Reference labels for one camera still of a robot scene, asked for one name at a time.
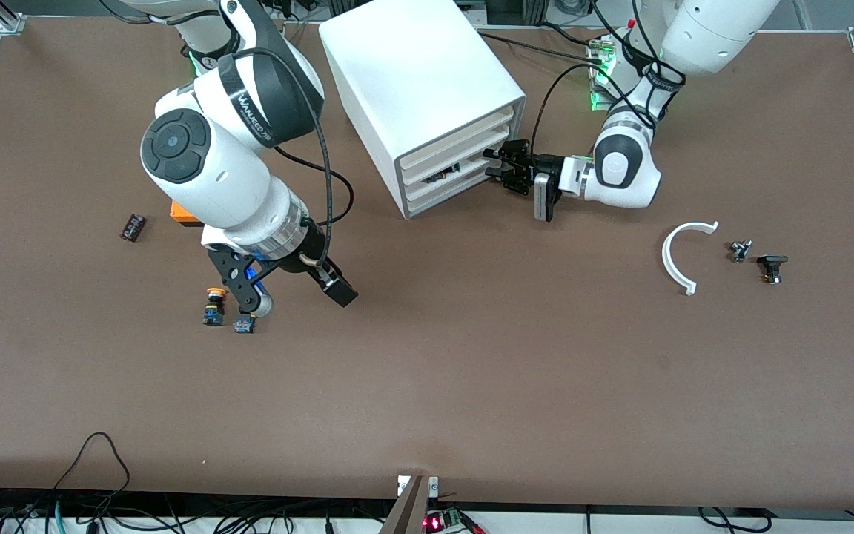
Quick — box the black looped cable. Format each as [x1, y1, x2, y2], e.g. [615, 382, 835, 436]
[53, 432, 131, 494]

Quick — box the grey brown camera post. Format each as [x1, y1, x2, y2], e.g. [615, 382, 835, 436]
[379, 475, 431, 534]

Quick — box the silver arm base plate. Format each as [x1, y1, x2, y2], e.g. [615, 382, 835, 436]
[586, 33, 620, 112]

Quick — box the circuit board with red light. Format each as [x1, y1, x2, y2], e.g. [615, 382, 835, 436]
[423, 508, 487, 534]

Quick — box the white plastic drawer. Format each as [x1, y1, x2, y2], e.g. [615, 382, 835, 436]
[400, 125, 512, 185]
[403, 145, 509, 202]
[406, 167, 507, 216]
[397, 106, 514, 170]

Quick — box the yellow push button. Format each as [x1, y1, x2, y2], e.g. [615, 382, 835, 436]
[202, 286, 229, 327]

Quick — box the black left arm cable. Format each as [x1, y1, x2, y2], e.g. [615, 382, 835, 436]
[529, 0, 689, 153]

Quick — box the black knob switch component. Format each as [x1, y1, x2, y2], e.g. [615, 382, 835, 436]
[756, 254, 790, 286]

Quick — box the orange button box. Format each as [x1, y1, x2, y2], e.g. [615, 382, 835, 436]
[169, 199, 202, 228]

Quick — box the black cable on table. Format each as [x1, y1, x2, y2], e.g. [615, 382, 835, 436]
[471, 30, 600, 69]

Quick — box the white semicircular bracket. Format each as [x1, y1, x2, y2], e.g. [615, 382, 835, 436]
[661, 220, 721, 297]

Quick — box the white drawer cabinet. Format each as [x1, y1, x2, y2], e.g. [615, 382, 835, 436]
[318, 0, 528, 220]

